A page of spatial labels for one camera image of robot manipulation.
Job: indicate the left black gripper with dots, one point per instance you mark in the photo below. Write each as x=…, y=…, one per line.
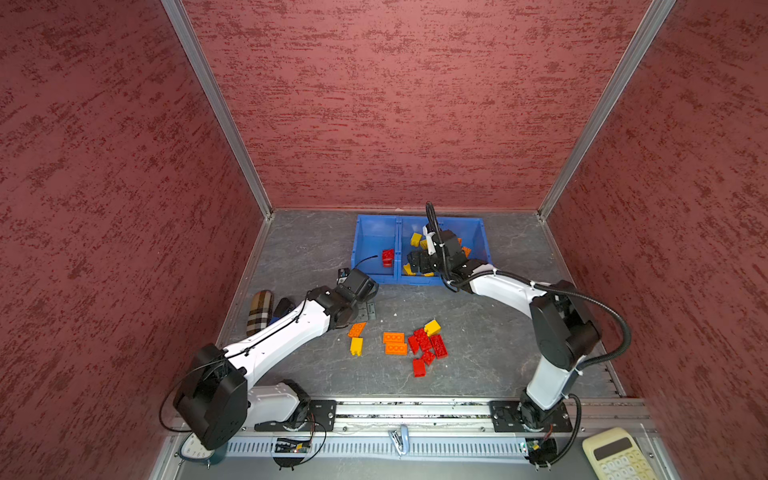
x=365, y=310

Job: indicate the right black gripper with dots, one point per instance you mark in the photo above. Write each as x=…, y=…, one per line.
x=414, y=261

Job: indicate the orange lego slanted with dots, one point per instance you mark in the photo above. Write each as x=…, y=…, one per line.
x=356, y=330

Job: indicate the yellow lego small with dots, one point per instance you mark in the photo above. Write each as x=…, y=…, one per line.
x=356, y=346

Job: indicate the red lego single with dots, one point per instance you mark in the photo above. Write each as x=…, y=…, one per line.
x=387, y=258

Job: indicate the orange lego stack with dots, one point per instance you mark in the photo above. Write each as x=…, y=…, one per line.
x=395, y=343

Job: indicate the blue three-compartment bin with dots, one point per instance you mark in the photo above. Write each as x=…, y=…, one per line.
x=382, y=244

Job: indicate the red lego cluster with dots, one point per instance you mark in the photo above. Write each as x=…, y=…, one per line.
x=427, y=348

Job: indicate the red lego bottom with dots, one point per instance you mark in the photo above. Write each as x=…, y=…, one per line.
x=419, y=368

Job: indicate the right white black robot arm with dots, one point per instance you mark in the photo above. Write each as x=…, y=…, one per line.
x=564, y=328

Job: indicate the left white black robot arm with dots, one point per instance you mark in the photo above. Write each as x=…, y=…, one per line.
x=220, y=393

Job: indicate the plaid cloth pouch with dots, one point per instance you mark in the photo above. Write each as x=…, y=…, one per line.
x=260, y=312

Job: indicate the green alarm clock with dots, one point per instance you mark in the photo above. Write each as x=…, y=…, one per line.
x=192, y=450

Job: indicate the beige calculator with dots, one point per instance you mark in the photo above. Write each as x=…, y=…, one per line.
x=614, y=455

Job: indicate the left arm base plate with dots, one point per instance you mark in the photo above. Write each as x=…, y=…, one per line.
x=316, y=415

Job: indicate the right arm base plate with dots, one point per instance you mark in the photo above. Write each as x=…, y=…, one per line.
x=513, y=416

